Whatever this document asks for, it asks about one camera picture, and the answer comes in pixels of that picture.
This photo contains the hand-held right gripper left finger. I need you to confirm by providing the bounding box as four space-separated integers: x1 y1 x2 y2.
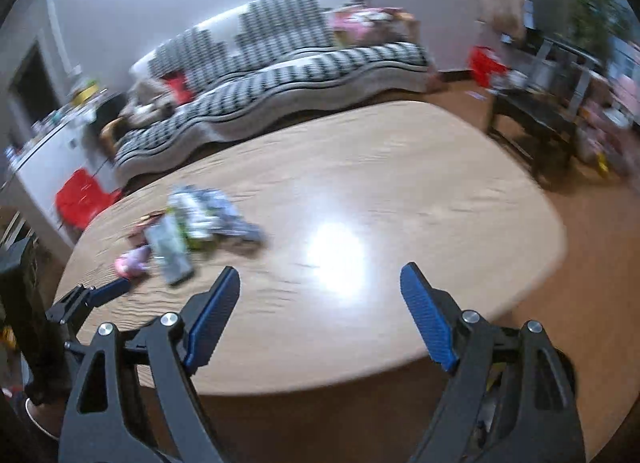
59 265 242 463

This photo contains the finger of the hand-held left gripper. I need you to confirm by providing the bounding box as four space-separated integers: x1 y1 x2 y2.
65 325 157 366
45 277 132 330

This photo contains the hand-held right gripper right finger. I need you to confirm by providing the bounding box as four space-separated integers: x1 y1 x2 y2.
399 262 586 463

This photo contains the pink plastic wrapper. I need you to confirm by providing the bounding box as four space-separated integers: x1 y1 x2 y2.
114 245 152 278

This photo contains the white stool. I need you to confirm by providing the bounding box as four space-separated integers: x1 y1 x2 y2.
0 207 32 255

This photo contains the red plastic stool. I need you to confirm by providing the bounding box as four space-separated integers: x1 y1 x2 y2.
466 45 507 90
54 168 124 232

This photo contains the green white plastic wrapper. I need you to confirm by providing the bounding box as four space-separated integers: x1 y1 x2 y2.
167 185 223 250

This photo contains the white cabinet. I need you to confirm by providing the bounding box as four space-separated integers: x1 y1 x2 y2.
0 106 122 250

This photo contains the beige plush toy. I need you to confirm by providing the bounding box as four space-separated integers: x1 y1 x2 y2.
124 78 177 128

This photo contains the yellow container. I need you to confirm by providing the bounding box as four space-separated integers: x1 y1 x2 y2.
69 77 99 105

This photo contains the dark metal chair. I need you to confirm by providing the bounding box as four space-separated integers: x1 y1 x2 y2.
486 90 582 175

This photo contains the red cushion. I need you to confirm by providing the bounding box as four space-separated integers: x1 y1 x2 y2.
164 71 194 105

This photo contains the black white patterned sofa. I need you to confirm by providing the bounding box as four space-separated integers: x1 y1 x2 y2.
113 0 437 185

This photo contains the grey metal rack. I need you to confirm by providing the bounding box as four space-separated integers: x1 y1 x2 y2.
529 37 607 111

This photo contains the pink printed cushion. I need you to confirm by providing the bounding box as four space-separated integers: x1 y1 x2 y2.
326 6 417 47

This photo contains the green houseplant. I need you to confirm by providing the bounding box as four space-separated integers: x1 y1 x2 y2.
569 0 628 61

